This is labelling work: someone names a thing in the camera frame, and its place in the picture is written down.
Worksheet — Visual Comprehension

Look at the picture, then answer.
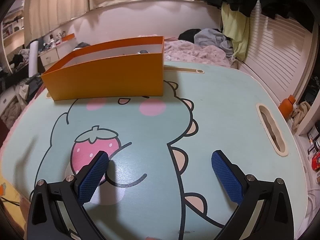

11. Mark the white nightstand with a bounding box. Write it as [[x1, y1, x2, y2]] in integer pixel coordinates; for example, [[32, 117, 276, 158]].
[[37, 46, 63, 72]]

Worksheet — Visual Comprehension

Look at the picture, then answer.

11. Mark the yellow-green hanging garment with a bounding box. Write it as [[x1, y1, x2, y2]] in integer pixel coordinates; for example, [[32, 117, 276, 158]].
[[221, 2, 250, 60]]

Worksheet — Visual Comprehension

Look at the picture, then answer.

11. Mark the grey crumpled garment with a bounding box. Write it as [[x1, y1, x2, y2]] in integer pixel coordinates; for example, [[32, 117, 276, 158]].
[[194, 28, 234, 55]]

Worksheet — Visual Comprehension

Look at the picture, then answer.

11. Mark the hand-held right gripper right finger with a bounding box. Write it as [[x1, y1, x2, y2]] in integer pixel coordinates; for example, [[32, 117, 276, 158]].
[[211, 150, 294, 240]]

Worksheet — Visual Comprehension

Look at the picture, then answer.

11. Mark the orange bottle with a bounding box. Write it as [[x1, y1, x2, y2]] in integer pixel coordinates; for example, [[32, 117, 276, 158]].
[[278, 95, 297, 117]]

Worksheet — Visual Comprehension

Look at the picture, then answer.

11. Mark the black crumpled garment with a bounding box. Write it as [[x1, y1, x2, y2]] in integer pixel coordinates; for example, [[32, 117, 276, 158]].
[[178, 29, 223, 43]]

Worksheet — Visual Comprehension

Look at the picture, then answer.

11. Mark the orange cardboard box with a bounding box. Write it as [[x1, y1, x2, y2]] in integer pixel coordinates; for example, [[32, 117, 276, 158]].
[[41, 36, 165, 102]]

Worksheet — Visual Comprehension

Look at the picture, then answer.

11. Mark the pink printed blanket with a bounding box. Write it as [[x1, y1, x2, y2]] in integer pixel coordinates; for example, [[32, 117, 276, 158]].
[[164, 39, 238, 68]]

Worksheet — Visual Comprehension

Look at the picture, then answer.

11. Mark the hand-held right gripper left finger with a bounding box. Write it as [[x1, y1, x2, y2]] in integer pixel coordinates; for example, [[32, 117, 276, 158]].
[[26, 150, 110, 240]]

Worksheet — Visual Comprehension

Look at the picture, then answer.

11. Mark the red round container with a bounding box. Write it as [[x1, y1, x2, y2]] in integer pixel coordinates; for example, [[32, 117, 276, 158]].
[[310, 152, 320, 172]]

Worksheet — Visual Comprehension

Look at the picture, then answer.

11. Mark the white wall shelf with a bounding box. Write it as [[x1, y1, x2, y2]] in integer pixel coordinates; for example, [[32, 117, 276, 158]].
[[0, 0, 25, 73]]

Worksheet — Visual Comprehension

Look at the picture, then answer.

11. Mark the crumpled light cloth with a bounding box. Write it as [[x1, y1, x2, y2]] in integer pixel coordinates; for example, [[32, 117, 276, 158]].
[[1, 81, 32, 120]]

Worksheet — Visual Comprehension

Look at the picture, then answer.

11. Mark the white slatted headboard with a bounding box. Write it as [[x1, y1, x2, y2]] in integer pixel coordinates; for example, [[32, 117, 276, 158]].
[[237, 5, 318, 105]]

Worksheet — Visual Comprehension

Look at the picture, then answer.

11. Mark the white paper roll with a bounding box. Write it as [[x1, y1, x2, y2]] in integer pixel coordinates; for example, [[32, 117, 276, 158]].
[[28, 41, 40, 78]]

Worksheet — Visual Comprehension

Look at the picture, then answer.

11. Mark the beige crumpled cloth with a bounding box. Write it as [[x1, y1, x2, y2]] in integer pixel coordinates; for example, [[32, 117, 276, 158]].
[[291, 102, 312, 133]]

